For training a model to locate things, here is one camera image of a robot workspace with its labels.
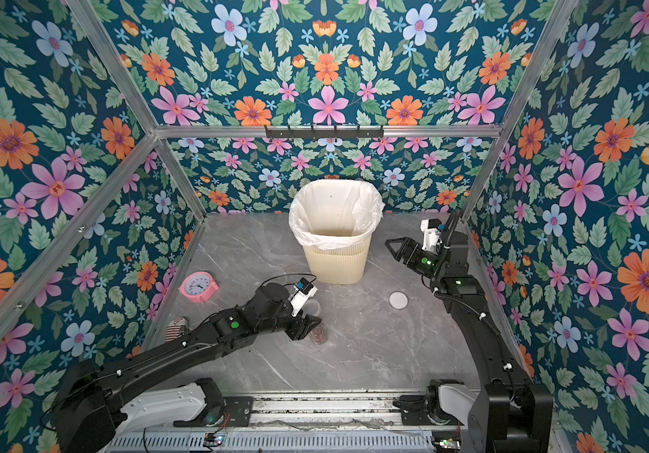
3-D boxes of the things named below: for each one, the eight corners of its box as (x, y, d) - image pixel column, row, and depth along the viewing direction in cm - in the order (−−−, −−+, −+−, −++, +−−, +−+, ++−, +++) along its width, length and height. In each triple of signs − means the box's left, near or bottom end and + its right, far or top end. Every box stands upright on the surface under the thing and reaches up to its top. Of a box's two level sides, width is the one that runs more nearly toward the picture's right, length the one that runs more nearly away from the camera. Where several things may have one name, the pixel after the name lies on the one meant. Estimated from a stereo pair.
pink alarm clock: (179, 291, 100) (174, 286, 97) (202, 271, 105) (198, 266, 102) (199, 307, 96) (195, 302, 93) (222, 286, 101) (218, 281, 98)
